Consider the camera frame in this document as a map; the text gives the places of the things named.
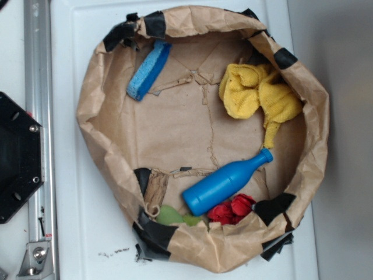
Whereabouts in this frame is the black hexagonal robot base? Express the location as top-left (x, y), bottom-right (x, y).
top-left (1, 92), bottom-right (44, 224)

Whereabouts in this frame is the green soft object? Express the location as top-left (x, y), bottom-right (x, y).
top-left (156, 205), bottom-right (202, 226)

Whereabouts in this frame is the brown paper bag bin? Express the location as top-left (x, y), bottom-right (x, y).
top-left (76, 5), bottom-right (329, 273)

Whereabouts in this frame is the red crumpled object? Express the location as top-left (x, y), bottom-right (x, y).
top-left (207, 194), bottom-right (256, 225)

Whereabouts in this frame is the metal corner bracket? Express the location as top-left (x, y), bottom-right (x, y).
top-left (16, 241), bottom-right (54, 279)

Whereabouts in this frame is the blue plastic bottle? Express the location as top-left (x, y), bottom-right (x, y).
top-left (182, 148), bottom-right (273, 216)

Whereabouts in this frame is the aluminium extrusion rail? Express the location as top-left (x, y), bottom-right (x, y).
top-left (24, 1), bottom-right (60, 279)

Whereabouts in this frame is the blue sponge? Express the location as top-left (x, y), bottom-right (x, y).
top-left (126, 40), bottom-right (172, 102)

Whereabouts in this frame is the yellow towel cloth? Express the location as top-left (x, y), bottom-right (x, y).
top-left (219, 64), bottom-right (302, 149)

